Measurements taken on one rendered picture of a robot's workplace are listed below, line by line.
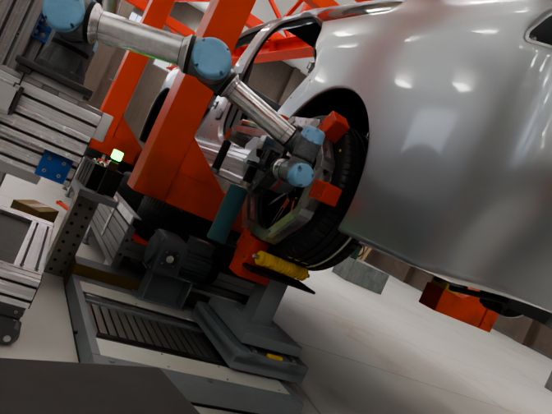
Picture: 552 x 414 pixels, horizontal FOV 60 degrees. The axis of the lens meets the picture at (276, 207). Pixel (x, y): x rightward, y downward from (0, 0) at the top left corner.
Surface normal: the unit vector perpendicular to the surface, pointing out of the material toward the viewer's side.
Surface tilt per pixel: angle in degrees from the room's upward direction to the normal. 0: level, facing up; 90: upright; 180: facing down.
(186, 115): 90
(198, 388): 90
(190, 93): 90
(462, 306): 90
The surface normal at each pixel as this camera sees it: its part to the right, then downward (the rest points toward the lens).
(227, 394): 0.45, 0.22
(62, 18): 0.04, 0.04
